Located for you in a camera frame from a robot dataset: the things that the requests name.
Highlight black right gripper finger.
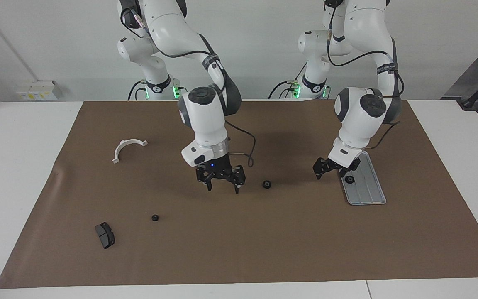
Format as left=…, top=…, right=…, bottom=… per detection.
left=227, top=165, right=246, bottom=194
left=196, top=168, right=215, bottom=192

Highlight silver metal tray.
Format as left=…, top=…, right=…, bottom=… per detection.
left=339, top=150, right=387, bottom=206

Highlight brown paper table mat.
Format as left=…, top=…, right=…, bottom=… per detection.
left=0, top=99, right=478, bottom=289

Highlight short dark grey brake pad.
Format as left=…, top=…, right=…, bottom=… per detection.
left=95, top=222, right=116, bottom=250

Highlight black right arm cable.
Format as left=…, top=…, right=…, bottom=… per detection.
left=121, top=8, right=257, bottom=168

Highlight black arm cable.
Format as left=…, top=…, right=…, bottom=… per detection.
left=121, top=8, right=257, bottom=168
left=325, top=0, right=405, bottom=150

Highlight white plastic half-ring clamp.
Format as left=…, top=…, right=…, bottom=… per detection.
left=112, top=140, right=149, bottom=164

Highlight black left base cables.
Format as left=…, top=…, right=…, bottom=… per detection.
left=268, top=62, right=306, bottom=99

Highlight black right base cable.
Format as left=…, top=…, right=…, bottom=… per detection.
left=128, top=80, right=145, bottom=101

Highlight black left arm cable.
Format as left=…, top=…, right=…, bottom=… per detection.
left=325, top=0, right=405, bottom=150

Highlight white wall socket box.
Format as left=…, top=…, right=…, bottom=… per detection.
left=17, top=80, right=59, bottom=101

